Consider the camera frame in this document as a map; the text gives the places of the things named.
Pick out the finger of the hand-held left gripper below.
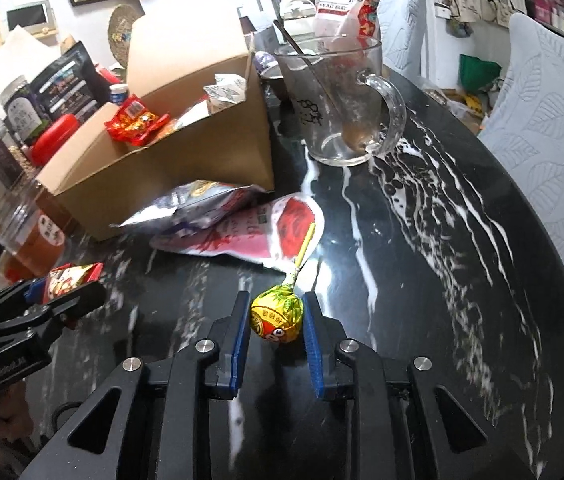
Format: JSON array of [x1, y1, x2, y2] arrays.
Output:
[[0, 282, 109, 347], [0, 279, 48, 332]]

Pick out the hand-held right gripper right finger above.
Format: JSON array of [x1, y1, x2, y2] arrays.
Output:
[[302, 291, 537, 480]]

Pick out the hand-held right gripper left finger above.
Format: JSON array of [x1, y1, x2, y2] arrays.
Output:
[[22, 290, 253, 480]]

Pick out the red gold candy packet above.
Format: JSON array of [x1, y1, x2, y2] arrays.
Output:
[[106, 94, 170, 147], [44, 262, 104, 303]]

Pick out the yellow lollipop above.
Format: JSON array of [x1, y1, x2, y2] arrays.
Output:
[[250, 223, 317, 345]]

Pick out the white red rose packet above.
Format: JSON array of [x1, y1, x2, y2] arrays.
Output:
[[149, 195, 325, 273]]

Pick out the silver purple snack packet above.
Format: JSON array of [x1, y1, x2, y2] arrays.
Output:
[[114, 182, 275, 233]]

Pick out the cardboard box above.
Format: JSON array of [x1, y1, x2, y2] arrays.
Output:
[[34, 10, 277, 242]]

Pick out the white grey snack packet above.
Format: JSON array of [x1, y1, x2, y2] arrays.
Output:
[[204, 74, 247, 106]]

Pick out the wide clear-lid jar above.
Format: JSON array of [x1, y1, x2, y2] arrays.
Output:
[[0, 182, 70, 281]]

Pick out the clear jar dark contents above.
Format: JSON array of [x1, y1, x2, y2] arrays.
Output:
[[0, 127, 28, 186]]

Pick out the red plastic container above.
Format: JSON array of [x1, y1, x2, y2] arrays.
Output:
[[29, 114, 83, 166]]

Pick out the black stand-up pouch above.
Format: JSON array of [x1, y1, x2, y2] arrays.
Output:
[[29, 42, 100, 123]]

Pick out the metal spoon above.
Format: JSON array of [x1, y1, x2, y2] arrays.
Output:
[[273, 20, 377, 153]]

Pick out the red plastic bag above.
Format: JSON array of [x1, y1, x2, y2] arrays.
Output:
[[94, 62, 123, 86]]

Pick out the clear glass mug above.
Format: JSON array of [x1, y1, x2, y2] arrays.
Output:
[[273, 36, 407, 167]]

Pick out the white foam board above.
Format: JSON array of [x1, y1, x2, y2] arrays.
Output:
[[0, 25, 70, 68]]

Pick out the round woven tray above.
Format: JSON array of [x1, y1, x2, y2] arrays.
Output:
[[108, 4, 143, 68]]

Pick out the green bag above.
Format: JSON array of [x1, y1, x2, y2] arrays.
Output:
[[458, 54, 502, 93]]

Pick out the cream water bottle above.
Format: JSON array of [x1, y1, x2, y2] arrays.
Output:
[[278, 0, 320, 36]]

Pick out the row of cosmetic bottles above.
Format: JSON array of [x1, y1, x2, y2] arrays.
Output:
[[532, 0, 564, 36]]

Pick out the cream wall intercom panel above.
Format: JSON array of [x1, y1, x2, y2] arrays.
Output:
[[6, 0, 58, 38]]

